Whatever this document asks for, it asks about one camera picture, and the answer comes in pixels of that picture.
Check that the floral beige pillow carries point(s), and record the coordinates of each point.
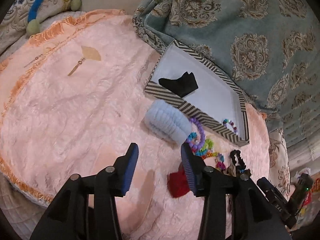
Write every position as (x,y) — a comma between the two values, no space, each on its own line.
(279,174)

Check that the light blue fluffy scrunchie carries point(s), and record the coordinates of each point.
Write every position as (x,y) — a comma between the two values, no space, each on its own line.
(167,122)

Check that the pink quilted bedspread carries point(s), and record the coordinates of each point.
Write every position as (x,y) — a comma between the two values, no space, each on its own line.
(72,100)

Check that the teal damask blanket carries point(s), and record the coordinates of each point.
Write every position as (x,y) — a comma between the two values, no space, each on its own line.
(269,48)

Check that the leopard print brown scrunchie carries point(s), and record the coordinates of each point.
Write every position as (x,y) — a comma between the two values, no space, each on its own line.
(231,171)

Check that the black velvet hair accessory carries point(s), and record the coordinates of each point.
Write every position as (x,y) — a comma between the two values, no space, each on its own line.
(182,86)

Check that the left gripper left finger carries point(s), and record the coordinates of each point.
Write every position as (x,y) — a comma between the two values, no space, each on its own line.
(85,207)

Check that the embroidered cream cushion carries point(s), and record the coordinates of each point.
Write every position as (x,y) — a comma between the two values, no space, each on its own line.
(25,16)

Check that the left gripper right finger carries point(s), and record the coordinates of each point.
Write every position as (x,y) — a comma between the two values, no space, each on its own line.
(253,217)

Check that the striped black white tray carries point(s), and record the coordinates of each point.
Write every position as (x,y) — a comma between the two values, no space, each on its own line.
(218,103)

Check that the red velvet hair bow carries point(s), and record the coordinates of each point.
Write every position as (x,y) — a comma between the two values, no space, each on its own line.
(177,183)

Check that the black scrunchie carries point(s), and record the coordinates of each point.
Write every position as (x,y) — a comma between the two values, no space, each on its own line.
(237,161)

